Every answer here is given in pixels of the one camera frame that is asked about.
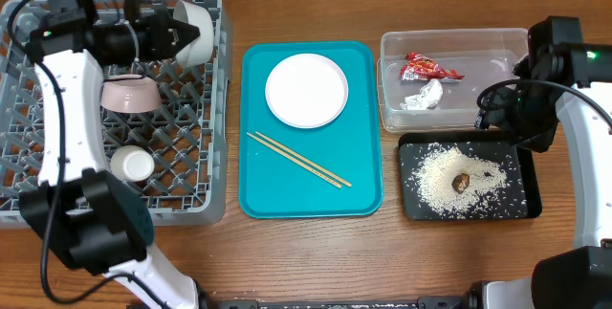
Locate teal serving tray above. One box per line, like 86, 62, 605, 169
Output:
238, 41, 383, 219

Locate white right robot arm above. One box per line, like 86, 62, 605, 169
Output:
464, 16, 611, 309

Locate white tissue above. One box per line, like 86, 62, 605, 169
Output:
400, 79, 444, 110

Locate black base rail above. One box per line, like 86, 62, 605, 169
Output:
201, 291, 483, 309

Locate grey bowl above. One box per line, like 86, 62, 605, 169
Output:
173, 1, 214, 69

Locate white rice grains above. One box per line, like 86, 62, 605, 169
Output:
404, 142, 527, 219

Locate large white plate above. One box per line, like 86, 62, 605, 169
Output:
265, 54, 349, 129

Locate brown food scrap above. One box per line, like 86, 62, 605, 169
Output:
451, 173, 470, 194

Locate white paper cup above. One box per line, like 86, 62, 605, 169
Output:
110, 145, 155, 182

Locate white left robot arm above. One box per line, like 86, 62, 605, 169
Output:
19, 0, 206, 308

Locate black plastic tray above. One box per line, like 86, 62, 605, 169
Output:
397, 129, 543, 222

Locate pink white small plate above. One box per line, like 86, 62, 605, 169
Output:
100, 75, 162, 114

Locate grey dishwasher rack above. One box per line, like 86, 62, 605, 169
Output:
1, 0, 232, 229

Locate red snack wrapper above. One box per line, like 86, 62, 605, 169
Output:
400, 53, 464, 82

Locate clear plastic container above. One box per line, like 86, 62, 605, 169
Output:
377, 28, 528, 133

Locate wooden chopstick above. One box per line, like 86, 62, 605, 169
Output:
247, 132, 349, 188
252, 131, 352, 188

